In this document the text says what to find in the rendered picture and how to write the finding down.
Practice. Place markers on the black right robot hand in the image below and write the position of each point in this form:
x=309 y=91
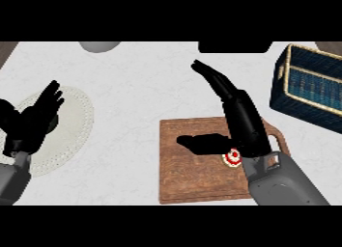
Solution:
x=242 y=122

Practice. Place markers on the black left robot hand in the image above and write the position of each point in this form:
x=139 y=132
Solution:
x=28 y=119

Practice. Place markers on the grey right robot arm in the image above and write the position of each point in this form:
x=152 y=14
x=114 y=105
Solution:
x=281 y=181

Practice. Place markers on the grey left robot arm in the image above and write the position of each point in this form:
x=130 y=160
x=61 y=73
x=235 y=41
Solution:
x=8 y=180

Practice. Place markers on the red and white cupcake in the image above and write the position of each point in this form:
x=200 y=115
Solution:
x=232 y=158

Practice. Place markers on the brown wooden cutting board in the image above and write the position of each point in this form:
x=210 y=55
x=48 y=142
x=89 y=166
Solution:
x=198 y=170

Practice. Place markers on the dark blue wicker basket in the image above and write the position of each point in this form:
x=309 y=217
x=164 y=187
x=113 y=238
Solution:
x=316 y=90

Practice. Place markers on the white round placemat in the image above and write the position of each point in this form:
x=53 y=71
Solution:
x=67 y=135

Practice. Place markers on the black appliance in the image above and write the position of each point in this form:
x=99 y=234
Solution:
x=235 y=47

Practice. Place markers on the grey rounded object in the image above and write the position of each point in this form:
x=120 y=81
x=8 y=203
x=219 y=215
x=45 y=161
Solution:
x=99 y=46

